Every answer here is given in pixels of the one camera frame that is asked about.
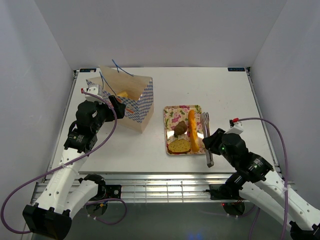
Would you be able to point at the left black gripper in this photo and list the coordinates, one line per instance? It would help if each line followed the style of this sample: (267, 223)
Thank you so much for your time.
(119, 107)

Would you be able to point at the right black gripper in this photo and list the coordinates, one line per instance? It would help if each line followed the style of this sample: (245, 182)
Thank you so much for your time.
(211, 141)

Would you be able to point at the striped golden croissant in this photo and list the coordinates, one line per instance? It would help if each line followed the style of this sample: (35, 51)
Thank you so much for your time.
(123, 94)

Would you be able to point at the blue checkered paper bag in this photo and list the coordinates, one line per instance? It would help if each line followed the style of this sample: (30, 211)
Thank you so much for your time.
(140, 102)

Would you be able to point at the long orange wavy bread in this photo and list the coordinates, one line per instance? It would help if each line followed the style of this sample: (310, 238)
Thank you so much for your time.
(193, 131)

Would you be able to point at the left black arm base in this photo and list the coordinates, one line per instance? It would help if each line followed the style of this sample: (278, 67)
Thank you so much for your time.
(104, 192)

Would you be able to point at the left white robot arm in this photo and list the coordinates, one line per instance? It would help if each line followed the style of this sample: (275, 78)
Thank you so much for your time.
(52, 213)

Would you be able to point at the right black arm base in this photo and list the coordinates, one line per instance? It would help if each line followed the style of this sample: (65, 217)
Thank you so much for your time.
(232, 203)

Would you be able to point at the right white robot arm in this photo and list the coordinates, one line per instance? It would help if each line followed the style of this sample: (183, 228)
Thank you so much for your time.
(256, 180)

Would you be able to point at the toast bread slice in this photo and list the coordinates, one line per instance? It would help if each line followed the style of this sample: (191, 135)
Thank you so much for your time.
(179, 146)

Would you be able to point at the brown chocolate croissant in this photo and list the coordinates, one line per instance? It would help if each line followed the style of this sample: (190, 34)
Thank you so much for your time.
(180, 129)

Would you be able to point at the floral serving tray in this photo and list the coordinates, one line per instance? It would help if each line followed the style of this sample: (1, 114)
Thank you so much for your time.
(172, 115)

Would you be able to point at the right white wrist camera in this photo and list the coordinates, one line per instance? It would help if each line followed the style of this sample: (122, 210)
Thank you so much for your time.
(236, 126)

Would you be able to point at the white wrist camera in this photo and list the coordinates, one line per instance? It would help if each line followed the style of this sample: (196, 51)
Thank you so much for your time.
(93, 93)
(236, 126)

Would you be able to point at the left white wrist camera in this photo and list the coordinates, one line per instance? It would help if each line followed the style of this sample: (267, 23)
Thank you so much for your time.
(93, 93)

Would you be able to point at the aluminium frame rail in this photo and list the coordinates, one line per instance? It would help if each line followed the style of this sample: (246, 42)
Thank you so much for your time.
(165, 188)

